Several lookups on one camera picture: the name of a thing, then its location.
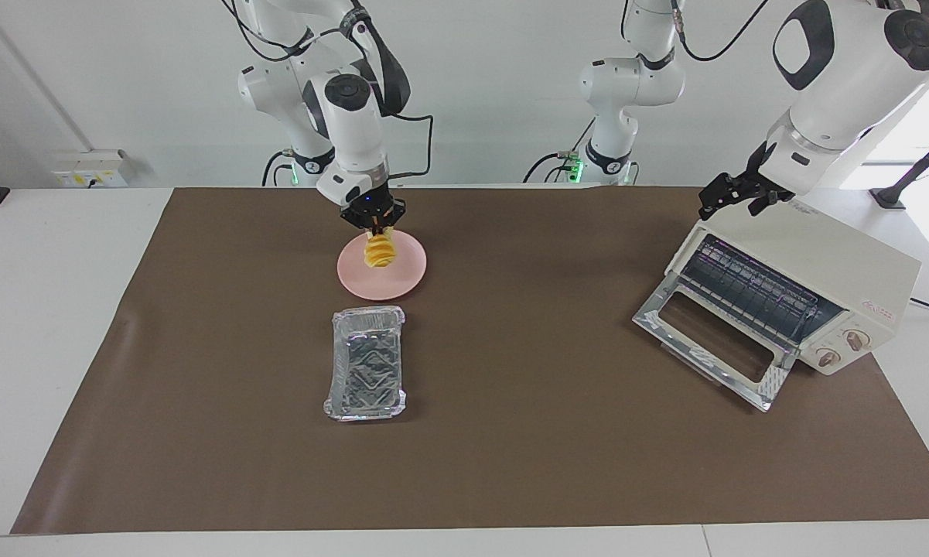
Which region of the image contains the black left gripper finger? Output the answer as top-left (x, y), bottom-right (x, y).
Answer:
top-left (748, 189), bottom-right (795, 218)
top-left (698, 173), bottom-right (744, 222)

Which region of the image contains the golden braided bread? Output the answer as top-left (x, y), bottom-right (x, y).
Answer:
top-left (364, 231), bottom-right (398, 271)

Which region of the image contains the aluminium foil tray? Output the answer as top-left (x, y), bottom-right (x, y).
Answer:
top-left (323, 305), bottom-right (408, 422)

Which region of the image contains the white toaster oven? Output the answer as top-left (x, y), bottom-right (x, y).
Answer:
top-left (668, 197), bottom-right (922, 378)

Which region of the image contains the glass oven door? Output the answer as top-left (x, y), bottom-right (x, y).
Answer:
top-left (632, 277), bottom-right (799, 413)

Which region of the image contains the pink round plate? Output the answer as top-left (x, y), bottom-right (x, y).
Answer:
top-left (336, 230), bottom-right (428, 302)

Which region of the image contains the brown paper table mat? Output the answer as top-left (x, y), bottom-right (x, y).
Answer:
top-left (10, 186), bottom-right (929, 535)

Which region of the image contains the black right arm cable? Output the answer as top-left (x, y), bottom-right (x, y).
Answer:
top-left (387, 112), bottom-right (435, 183)

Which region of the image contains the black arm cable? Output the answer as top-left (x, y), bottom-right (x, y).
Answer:
top-left (669, 0), bottom-right (774, 63)
top-left (387, 112), bottom-right (435, 183)

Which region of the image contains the metal oven wire rack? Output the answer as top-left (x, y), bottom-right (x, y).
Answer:
top-left (679, 234), bottom-right (830, 347)

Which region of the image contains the black right base cable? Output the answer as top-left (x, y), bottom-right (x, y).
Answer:
top-left (261, 150), bottom-right (296, 187)

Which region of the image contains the black base cable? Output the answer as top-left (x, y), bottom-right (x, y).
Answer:
top-left (261, 150), bottom-right (296, 187)
top-left (521, 118), bottom-right (596, 185)

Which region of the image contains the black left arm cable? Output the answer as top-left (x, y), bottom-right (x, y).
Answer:
top-left (669, 0), bottom-right (774, 63)

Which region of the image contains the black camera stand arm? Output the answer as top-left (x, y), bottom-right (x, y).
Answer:
top-left (869, 124), bottom-right (929, 210)

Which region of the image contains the black left base cable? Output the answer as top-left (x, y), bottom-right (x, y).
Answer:
top-left (521, 118), bottom-right (596, 185)

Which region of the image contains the white wall socket box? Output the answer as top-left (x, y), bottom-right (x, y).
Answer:
top-left (52, 150), bottom-right (130, 189)

